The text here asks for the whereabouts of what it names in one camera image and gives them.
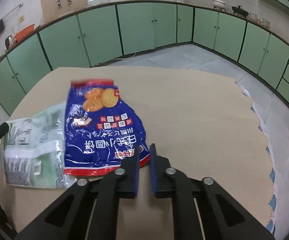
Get blue cookie snack packet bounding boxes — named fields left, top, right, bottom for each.
left=64, top=79, right=151, bottom=177

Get black wok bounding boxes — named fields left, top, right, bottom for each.
left=231, top=5, right=250, bottom=18

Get row of glass jars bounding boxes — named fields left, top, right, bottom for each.
left=248, top=11, right=271, bottom=28

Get green and white packet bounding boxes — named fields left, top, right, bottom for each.
left=4, top=101, right=71, bottom=189

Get long green base cabinet run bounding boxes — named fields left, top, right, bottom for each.
left=0, top=1, right=194, bottom=117

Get metal kettle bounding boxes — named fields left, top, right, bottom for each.
left=5, top=36, right=16, bottom=50

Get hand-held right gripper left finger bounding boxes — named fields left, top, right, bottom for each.
left=14, top=152, right=141, bottom=240

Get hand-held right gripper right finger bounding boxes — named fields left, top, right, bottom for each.
left=149, top=143, right=276, bottom=240

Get green base cabinets with drawers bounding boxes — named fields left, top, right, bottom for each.
left=191, top=5, right=289, bottom=112

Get white cooking pot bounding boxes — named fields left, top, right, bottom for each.
left=212, top=0, right=227, bottom=11

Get orange basin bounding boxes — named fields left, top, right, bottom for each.
left=14, top=24, right=35, bottom=42

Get round wooden table with cloth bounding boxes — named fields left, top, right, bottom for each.
left=0, top=66, right=278, bottom=240

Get metal towel rail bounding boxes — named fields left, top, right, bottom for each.
left=0, top=3, right=24, bottom=34

